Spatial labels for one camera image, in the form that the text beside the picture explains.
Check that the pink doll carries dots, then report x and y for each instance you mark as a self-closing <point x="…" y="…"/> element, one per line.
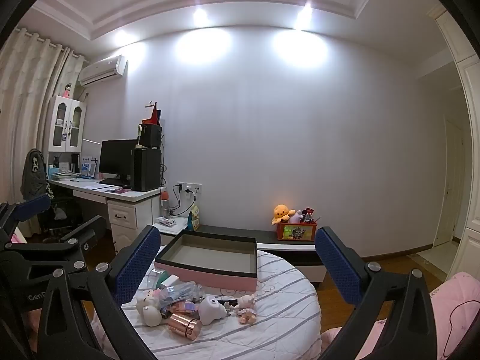
<point x="67" y="90"/>

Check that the orange octopus plush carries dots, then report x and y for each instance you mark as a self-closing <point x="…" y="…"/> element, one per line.
<point x="282" y="213"/>

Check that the blue box on desk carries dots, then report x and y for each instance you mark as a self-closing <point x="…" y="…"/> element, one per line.
<point x="87" y="168"/>

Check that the black computer tower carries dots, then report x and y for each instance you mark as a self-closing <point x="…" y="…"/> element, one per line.
<point x="147" y="170"/>

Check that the bottle with red cap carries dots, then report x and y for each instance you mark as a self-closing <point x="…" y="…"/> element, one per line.
<point x="165" y="206"/>

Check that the low white side table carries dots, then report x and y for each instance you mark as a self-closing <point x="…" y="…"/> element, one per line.
<point x="170" y="230"/>

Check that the white air conditioner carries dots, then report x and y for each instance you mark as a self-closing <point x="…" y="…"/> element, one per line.
<point x="101" y="69"/>

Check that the black and white low bench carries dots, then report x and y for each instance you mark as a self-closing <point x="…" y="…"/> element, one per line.
<point x="296" y="255"/>

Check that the white glass-door cabinet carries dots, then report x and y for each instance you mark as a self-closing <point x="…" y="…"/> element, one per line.
<point x="67" y="123"/>

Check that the white rounded device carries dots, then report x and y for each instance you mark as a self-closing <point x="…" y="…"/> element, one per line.
<point x="212" y="309"/>

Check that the purple plush toy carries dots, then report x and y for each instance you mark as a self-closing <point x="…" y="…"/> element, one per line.
<point x="297" y="216"/>

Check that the pink quilt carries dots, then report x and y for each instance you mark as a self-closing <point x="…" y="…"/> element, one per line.
<point x="457" y="307"/>

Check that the grey jacket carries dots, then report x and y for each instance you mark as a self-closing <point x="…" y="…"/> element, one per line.
<point x="33" y="174"/>

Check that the yellow snack bag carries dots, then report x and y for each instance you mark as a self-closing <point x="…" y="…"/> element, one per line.
<point x="194" y="218"/>

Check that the white wall outlet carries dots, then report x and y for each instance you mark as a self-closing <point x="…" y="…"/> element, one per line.
<point x="189" y="188"/>

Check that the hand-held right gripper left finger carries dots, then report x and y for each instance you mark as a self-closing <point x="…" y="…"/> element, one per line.
<point x="137" y="266"/>

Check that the white door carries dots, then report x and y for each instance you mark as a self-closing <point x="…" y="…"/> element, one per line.
<point x="450" y="180"/>

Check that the red paper bag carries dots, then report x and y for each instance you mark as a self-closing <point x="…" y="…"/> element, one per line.
<point x="153" y="114"/>

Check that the black computer monitor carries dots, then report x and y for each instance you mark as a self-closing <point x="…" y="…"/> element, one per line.
<point x="116" y="159"/>

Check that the black keyboard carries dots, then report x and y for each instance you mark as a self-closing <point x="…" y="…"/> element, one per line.
<point x="112" y="182"/>

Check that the small white box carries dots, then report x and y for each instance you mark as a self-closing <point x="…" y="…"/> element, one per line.
<point x="170" y="281"/>

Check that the cream curtain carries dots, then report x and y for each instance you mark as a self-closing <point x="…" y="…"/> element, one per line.
<point x="30" y="93"/>

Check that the round table with striped cloth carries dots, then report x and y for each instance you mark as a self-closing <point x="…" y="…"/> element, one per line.
<point x="262" y="322"/>

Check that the clear plastic case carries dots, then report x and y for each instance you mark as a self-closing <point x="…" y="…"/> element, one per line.
<point x="182" y="291"/>

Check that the white desk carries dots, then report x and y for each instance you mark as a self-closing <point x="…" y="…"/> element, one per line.
<point x="127" y="210"/>

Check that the pink box with black rim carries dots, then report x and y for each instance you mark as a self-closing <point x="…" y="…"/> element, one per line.
<point x="210" y="270"/>

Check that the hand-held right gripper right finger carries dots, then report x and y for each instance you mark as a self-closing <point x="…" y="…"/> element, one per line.
<point x="337" y="266"/>

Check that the black speaker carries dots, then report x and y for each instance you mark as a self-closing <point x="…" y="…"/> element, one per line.
<point x="152" y="137"/>

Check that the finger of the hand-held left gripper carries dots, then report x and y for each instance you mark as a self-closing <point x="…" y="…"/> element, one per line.
<point x="33" y="207"/>
<point x="88" y="230"/>

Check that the rose gold cylinder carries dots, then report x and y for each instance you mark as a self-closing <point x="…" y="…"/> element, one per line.
<point x="183" y="326"/>

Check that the small pink figure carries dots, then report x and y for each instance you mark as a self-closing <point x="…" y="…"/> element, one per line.
<point x="245" y="307"/>

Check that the white doll figure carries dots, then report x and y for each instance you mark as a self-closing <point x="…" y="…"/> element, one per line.
<point x="148" y="309"/>

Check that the orange storage box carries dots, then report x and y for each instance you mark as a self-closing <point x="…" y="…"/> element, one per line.
<point x="296" y="231"/>

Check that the black office chair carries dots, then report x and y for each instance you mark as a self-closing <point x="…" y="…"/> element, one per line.
<point x="62" y="213"/>

